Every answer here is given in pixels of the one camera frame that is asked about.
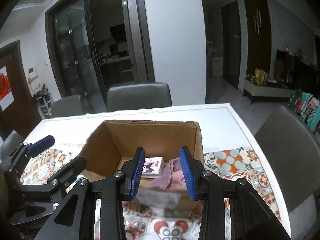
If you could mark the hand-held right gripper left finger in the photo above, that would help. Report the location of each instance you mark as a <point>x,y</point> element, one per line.
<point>136,175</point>

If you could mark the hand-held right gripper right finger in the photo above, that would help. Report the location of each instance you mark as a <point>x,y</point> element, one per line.
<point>187,175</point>

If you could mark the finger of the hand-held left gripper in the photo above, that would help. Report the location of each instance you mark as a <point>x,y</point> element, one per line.
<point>40,145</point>
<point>71,170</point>

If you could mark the white tissue packet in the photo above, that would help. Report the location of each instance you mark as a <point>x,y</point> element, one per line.
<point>160,198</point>

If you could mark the brown cardboard box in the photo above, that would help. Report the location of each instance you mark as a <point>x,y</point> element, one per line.
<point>102,150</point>

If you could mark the pink cloth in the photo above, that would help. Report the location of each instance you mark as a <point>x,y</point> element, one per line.
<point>177,177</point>

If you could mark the pink printed packet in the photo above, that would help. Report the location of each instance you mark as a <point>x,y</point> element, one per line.
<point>153,166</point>

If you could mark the lilac cloth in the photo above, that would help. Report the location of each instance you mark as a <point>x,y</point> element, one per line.
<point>162,178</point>

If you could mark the grey dining chair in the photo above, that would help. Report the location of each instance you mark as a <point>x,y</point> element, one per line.
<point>66,106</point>
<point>287,150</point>
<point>140,96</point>
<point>11,143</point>

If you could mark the white shoe rack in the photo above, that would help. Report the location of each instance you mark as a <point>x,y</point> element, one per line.
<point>42,100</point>

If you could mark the brown wooden door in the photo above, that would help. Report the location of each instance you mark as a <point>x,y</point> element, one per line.
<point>17,105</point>

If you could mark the patterned white tablecloth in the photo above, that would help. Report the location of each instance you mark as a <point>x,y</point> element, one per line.
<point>225,125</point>

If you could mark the red door poster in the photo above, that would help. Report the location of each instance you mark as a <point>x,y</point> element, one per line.
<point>5,87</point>

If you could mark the dark sliding glass door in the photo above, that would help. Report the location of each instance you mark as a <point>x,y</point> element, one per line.
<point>72,55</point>

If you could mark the white low cabinet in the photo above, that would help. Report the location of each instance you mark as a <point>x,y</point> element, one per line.
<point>265,91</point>

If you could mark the white water dispenser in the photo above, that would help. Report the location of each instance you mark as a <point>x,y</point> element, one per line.
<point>216,62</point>

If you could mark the yellow boxes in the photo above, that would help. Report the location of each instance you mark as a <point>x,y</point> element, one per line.
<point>260,76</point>

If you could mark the dark hallway door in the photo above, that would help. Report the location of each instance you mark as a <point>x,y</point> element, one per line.
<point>231,45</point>

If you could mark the colourful clothes pile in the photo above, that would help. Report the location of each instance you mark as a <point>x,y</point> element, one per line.
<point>307,107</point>

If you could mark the white wall intercom panel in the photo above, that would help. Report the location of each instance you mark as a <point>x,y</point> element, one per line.
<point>33,71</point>

